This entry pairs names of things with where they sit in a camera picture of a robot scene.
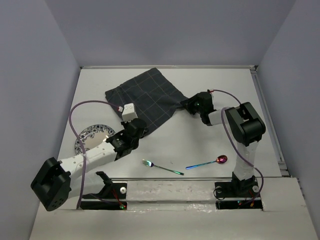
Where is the dark plaid cloth napkin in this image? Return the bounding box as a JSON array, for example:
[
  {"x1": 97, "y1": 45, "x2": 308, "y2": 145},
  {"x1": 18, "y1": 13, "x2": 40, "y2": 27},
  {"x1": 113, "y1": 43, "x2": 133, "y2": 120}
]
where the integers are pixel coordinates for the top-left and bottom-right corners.
[{"x1": 105, "y1": 67, "x2": 188, "y2": 135}]

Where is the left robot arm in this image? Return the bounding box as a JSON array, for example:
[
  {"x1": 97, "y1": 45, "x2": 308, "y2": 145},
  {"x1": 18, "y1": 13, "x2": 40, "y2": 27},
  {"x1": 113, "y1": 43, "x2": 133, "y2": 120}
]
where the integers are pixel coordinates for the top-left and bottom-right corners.
[{"x1": 30, "y1": 118, "x2": 148, "y2": 212}]

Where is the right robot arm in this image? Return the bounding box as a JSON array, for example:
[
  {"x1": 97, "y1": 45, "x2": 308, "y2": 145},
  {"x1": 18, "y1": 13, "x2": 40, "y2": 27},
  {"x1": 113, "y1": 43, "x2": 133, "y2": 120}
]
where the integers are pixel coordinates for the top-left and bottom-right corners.
[{"x1": 180, "y1": 89, "x2": 266, "y2": 203}]

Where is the iridescent fork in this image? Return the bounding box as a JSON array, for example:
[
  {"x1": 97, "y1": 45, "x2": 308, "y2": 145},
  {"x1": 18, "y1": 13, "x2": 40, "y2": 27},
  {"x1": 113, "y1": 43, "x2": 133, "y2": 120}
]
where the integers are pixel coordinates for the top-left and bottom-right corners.
[{"x1": 141, "y1": 159, "x2": 185, "y2": 176}]

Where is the blue floral plate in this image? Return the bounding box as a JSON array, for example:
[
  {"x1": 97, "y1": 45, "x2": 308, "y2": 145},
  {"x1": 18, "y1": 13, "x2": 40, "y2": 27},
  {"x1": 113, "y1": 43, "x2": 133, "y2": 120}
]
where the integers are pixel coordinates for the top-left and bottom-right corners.
[{"x1": 74, "y1": 124, "x2": 116, "y2": 155}]

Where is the iridescent spoon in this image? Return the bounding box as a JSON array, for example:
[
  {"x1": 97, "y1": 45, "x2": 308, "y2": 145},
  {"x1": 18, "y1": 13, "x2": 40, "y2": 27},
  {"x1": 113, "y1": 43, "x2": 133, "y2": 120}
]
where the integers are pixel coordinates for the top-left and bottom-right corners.
[{"x1": 185, "y1": 155, "x2": 228, "y2": 170}]

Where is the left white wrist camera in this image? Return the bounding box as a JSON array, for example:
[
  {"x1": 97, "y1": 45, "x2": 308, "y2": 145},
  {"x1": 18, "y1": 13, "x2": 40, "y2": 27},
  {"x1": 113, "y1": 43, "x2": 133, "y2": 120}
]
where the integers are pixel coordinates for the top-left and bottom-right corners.
[{"x1": 122, "y1": 103, "x2": 138, "y2": 122}]

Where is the aluminium table edge rail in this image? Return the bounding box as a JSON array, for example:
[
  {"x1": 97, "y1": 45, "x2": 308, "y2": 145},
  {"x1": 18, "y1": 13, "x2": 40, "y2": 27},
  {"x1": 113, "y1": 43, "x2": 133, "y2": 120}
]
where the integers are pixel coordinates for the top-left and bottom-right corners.
[{"x1": 80, "y1": 65, "x2": 256, "y2": 70}]

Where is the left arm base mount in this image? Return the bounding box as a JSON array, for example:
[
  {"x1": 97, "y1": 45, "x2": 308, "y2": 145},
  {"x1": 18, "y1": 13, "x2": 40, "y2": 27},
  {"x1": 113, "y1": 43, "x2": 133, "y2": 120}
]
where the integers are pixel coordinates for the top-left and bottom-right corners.
[{"x1": 79, "y1": 171, "x2": 128, "y2": 211}]

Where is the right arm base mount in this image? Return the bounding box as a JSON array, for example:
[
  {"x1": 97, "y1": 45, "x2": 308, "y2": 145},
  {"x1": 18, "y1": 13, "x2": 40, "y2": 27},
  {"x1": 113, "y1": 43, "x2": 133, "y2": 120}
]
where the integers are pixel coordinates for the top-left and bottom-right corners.
[{"x1": 213, "y1": 173, "x2": 263, "y2": 210}]

